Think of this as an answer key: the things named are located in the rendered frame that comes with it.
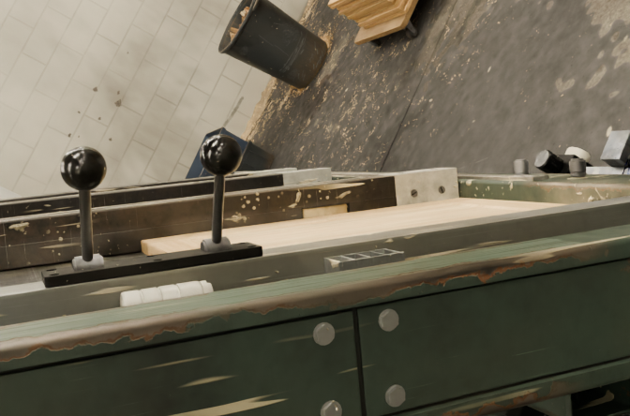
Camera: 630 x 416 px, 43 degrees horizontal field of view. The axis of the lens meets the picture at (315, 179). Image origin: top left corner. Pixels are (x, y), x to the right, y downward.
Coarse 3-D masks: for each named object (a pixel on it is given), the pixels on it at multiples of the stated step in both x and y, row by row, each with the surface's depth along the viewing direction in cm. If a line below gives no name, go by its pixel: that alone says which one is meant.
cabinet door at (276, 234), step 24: (336, 216) 128; (360, 216) 127; (384, 216) 124; (408, 216) 121; (432, 216) 118; (456, 216) 115; (480, 216) 112; (144, 240) 119; (168, 240) 116; (192, 240) 116; (240, 240) 111; (264, 240) 108; (288, 240) 106; (312, 240) 104
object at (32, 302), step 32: (448, 224) 88; (480, 224) 85; (512, 224) 87; (544, 224) 88; (576, 224) 90; (608, 224) 92; (288, 256) 77; (320, 256) 78; (416, 256) 82; (0, 288) 72; (32, 288) 70; (64, 288) 69; (96, 288) 70; (128, 288) 72; (224, 288) 75; (0, 320) 68; (32, 320) 68
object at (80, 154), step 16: (64, 160) 66; (80, 160) 66; (96, 160) 66; (64, 176) 66; (80, 176) 66; (96, 176) 66; (80, 192) 68; (80, 208) 69; (80, 256) 72; (96, 256) 72
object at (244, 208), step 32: (256, 192) 127; (288, 192) 129; (320, 192) 131; (352, 192) 133; (384, 192) 136; (416, 192) 138; (448, 192) 140; (0, 224) 113; (32, 224) 114; (64, 224) 116; (96, 224) 118; (128, 224) 120; (160, 224) 121; (192, 224) 123; (224, 224) 125; (256, 224) 127; (0, 256) 113; (32, 256) 114; (64, 256) 116
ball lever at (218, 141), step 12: (204, 144) 71; (216, 144) 70; (228, 144) 70; (204, 156) 70; (216, 156) 70; (228, 156) 70; (240, 156) 71; (204, 168) 71; (216, 168) 70; (228, 168) 71; (216, 180) 73; (216, 192) 73; (216, 204) 74; (216, 216) 75; (216, 228) 75; (204, 240) 76; (216, 240) 76; (228, 240) 77
